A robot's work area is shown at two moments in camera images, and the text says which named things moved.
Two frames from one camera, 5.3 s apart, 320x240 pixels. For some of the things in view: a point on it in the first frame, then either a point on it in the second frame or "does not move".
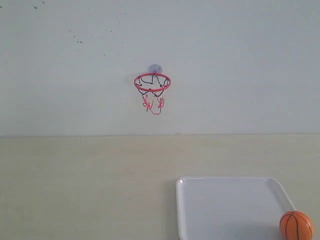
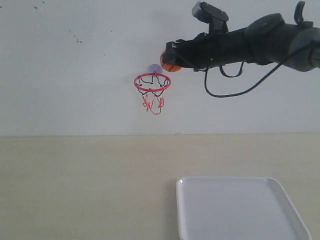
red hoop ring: [154, 89] does not move
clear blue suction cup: [155, 68] does not move
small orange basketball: [296, 225] → [168, 67]
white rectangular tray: [230, 208] does not move
